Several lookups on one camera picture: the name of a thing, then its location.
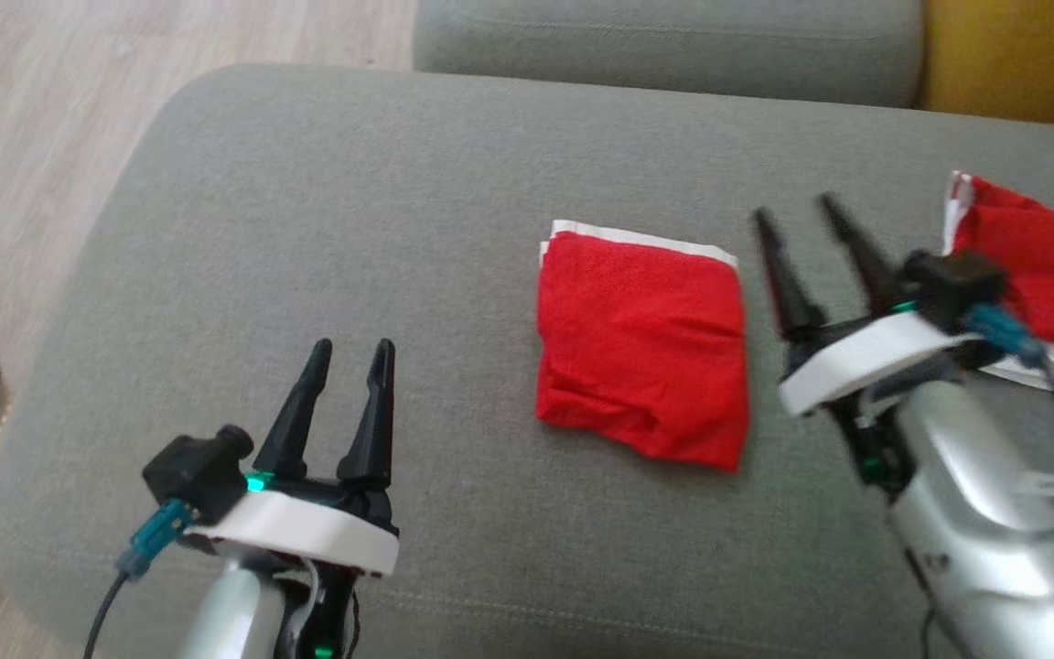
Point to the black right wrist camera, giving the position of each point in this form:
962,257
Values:
952,284

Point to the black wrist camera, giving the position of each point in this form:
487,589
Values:
952,284
198,471

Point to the grey sofa back cushion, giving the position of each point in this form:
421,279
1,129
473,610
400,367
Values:
673,55

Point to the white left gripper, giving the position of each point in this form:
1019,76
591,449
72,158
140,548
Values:
298,526

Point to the grey sofa seat cushion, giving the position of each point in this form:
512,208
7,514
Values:
399,229

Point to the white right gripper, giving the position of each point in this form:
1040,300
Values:
856,357

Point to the yellow sofa cushion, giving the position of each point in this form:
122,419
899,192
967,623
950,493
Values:
1021,55

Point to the red white mesh shorts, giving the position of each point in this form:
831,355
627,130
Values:
641,348

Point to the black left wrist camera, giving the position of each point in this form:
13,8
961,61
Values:
198,471

